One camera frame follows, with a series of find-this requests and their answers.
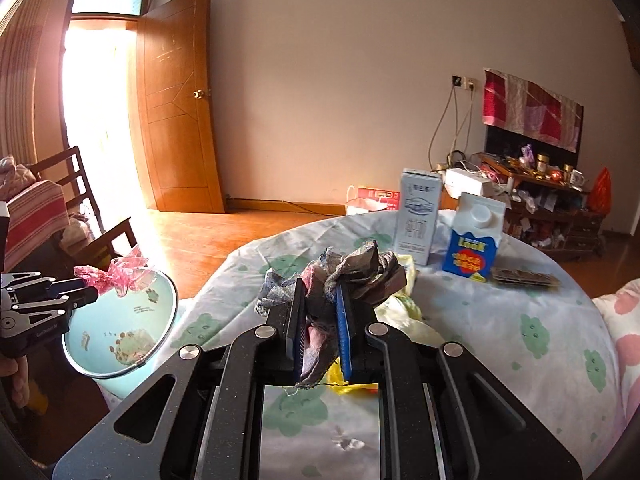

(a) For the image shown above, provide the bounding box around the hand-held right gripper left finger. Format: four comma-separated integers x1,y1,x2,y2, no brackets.
52,276,308,480

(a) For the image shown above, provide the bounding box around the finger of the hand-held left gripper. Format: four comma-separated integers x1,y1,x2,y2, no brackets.
0,287,100,321
0,270,87,295

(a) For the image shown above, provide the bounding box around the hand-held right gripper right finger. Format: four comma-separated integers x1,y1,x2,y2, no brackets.
335,280,583,480

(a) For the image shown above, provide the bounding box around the light blue trash bin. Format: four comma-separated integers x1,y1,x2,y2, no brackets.
61,266,180,413

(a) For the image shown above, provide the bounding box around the pink plastic bag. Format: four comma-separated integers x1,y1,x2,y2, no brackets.
74,247,151,297

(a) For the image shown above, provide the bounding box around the plaid cloth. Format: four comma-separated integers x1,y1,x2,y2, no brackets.
255,240,407,390

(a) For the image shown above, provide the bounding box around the yellow plastic bag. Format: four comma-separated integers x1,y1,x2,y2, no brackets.
326,360,381,397

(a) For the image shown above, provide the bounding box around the red striped cloth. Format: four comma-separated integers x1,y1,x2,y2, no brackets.
5,179,71,271

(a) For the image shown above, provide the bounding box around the dark wooden chair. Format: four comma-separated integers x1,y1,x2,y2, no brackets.
25,146,138,261

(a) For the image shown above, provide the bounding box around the pink clothes pile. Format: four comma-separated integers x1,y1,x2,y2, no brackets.
0,156,38,193

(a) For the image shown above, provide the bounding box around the tall white milk carton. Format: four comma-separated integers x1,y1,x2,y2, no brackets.
395,167,443,267

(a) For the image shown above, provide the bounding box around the red cardboard box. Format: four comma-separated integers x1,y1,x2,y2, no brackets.
357,185,401,212

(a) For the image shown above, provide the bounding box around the blue gable-top carton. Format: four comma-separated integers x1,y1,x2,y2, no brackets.
441,191,507,281

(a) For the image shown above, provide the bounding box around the white sheet with green prints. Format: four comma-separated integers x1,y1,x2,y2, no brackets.
95,208,631,480

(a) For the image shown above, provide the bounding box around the brown pill blister pack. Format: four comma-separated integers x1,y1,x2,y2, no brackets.
490,267,561,291

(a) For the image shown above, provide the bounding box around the white flat box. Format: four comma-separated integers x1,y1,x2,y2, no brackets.
444,167,493,197

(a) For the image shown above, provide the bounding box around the beige striped curtain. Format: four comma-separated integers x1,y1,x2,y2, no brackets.
0,0,73,171

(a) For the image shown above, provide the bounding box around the wooden door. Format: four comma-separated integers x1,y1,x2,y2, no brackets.
135,0,226,213

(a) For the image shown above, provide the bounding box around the dark wooden television cabinet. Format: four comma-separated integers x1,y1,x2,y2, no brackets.
440,155,608,261

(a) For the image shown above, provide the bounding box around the black television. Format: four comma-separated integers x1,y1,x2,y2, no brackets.
484,125,581,171

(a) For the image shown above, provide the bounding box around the pink floral pillow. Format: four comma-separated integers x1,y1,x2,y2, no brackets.
592,280,640,436

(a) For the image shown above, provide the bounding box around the red patchwork cover cloth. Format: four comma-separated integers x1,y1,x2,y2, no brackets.
482,67,585,153

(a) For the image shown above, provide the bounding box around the orange plastic bag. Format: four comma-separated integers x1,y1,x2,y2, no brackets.
586,166,613,213

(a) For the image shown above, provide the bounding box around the white power cable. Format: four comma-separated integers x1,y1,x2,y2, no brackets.
429,85,458,166
452,89,476,161

